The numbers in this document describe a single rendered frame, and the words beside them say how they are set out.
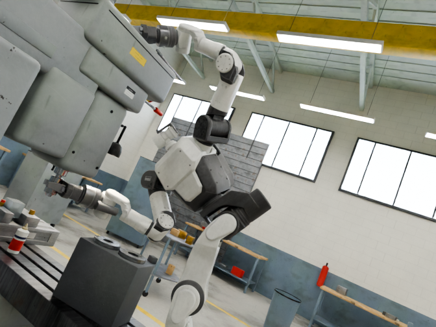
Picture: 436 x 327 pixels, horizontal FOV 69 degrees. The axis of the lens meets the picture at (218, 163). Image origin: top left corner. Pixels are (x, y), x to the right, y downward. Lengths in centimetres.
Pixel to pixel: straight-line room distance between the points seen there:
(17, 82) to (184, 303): 99
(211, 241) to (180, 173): 33
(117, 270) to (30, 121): 52
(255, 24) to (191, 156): 529
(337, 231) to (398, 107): 355
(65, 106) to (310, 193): 784
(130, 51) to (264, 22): 532
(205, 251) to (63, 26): 98
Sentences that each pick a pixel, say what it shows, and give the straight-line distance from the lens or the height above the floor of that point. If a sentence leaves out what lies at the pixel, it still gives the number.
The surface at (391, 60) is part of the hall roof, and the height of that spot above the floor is 620.
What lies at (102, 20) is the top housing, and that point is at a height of 181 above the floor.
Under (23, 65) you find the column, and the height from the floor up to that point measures 153.
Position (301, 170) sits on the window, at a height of 333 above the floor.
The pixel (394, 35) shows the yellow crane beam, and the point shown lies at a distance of 585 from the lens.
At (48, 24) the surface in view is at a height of 169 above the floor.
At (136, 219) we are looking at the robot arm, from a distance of 142.
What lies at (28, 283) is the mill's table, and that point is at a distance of 118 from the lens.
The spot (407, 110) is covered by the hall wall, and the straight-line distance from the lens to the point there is 937.
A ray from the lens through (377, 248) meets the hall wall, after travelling 838.
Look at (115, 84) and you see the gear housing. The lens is 127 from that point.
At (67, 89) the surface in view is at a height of 156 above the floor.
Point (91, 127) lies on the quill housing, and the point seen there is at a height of 149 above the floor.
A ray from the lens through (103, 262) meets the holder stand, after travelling 104.
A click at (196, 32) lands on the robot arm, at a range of 146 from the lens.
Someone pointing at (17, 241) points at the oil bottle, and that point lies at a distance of 136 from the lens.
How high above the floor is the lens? 138
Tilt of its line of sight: 8 degrees up
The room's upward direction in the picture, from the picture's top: 24 degrees clockwise
